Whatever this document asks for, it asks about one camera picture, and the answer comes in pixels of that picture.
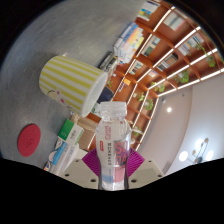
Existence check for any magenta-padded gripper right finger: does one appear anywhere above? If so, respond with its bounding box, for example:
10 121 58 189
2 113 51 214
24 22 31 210
127 147 167 190

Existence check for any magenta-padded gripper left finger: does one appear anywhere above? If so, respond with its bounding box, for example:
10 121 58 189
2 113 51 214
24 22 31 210
61 147 102 191

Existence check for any clear plastic drink bottle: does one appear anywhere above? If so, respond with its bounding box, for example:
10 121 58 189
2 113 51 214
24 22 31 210
95 101 133 192

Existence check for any green and white box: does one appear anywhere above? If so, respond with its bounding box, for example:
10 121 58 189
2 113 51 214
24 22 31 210
57 118 85 145

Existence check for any branched ceiling lamp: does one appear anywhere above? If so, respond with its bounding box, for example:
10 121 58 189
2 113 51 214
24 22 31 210
178 137 215 165

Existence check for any flat round red coaster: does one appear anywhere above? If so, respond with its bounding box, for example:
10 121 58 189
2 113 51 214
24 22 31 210
17 123 42 158

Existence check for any dark blue chair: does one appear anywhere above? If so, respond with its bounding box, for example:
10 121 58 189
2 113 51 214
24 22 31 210
96 87 115 104

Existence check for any yellow striped white mug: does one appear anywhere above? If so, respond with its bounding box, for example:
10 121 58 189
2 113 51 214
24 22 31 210
38 55 109 118

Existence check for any dark flat book stack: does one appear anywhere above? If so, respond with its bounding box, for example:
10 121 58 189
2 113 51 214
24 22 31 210
98 51 118 73

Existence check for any colourful book stack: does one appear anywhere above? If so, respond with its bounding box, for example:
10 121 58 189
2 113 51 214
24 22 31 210
113 22 146 65

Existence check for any wooden wall shelf unit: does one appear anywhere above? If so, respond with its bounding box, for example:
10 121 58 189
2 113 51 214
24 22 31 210
84 0 224 153

